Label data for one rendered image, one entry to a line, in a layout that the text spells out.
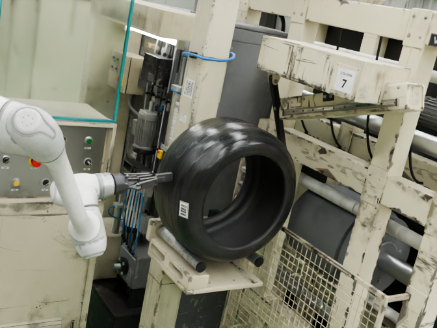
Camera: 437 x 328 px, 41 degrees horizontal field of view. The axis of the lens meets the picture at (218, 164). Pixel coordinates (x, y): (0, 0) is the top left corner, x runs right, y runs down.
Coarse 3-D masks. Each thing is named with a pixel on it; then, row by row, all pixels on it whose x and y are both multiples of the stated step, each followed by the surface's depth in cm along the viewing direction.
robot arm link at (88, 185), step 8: (80, 176) 199; (88, 176) 200; (96, 176) 202; (80, 184) 197; (88, 184) 198; (96, 184) 200; (56, 192) 194; (80, 192) 196; (88, 192) 197; (96, 192) 200; (56, 200) 195; (88, 200) 196; (96, 200) 199
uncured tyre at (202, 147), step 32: (192, 128) 229; (224, 128) 223; (256, 128) 227; (192, 160) 215; (224, 160) 215; (256, 160) 258; (288, 160) 232; (160, 192) 227; (192, 192) 214; (256, 192) 262; (288, 192) 237; (192, 224) 218; (224, 224) 260; (256, 224) 255; (224, 256) 231
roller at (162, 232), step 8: (160, 232) 251; (168, 232) 248; (168, 240) 245; (176, 240) 242; (176, 248) 239; (184, 248) 236; (184, 256) 234; (192, 256) 230; (192, 264) 228; (200, 264) 226; (200, 272) 228
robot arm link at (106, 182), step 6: (96, 174) 203; (102, 174) 204; (108, 174) 205; (102, 180) 202; (108, 180) 203; (102, 186) 201; (108, 186) 202; (114, 186) 205; (102, 192) 201; (108, 192) 203
